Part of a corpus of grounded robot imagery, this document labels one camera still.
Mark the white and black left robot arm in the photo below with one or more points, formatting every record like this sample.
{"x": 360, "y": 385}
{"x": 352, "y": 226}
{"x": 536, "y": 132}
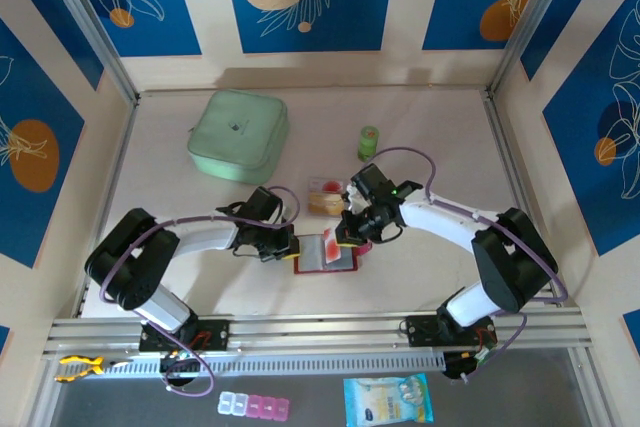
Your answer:
{"x": 205, "y": 239}

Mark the small snack packet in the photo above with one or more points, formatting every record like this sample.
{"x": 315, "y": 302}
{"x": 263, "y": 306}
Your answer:
{"x": 325, "y": 184}

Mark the aluminium frame post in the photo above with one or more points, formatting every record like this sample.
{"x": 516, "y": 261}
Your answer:
{"x": 525, "y": 22}
{"x": 95, "y": 32}

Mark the mint green zip case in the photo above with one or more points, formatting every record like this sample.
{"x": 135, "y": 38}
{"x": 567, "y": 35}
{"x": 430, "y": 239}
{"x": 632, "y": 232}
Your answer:
{"x": 237, "y": 137}

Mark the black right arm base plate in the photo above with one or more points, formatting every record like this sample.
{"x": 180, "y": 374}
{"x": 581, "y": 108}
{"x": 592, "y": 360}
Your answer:
{"x": 420, "y": 329}

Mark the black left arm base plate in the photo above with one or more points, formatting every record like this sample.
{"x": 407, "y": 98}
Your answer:
{"x": 215, "y": 334}

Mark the white and pink pill organizer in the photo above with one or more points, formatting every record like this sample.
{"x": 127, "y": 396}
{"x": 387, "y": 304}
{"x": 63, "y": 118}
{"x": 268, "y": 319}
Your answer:
{"x": 255, "y": 406}

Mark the card with red circle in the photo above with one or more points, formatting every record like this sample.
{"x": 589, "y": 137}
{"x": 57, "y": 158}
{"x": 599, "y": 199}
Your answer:
{"x": 332, "y": 247}

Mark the small green cylinder bottle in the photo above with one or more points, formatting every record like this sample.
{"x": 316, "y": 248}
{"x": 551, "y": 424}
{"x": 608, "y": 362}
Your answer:
{"x": 369, "y": 139}

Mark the aluminium mounting rail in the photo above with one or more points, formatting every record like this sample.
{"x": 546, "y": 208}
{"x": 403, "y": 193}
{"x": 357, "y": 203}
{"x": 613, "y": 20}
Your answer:
{"x": 310, "y": 332}

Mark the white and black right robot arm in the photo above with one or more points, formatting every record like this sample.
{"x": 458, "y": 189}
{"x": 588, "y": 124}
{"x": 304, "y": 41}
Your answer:
{"x": 440, "y": 222}

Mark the red card holder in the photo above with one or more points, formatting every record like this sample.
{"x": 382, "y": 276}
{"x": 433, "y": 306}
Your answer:
{"x": 312, "y": 254}

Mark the aluminium table side rail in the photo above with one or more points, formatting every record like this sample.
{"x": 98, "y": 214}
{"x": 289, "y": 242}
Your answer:
{"x": 112, "y": 182}
{"x": 525, "y": 197}

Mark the blue wet wipes packet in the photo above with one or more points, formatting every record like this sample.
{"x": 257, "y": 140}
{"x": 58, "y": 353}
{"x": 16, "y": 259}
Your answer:
{"x": 385, "y": 399}

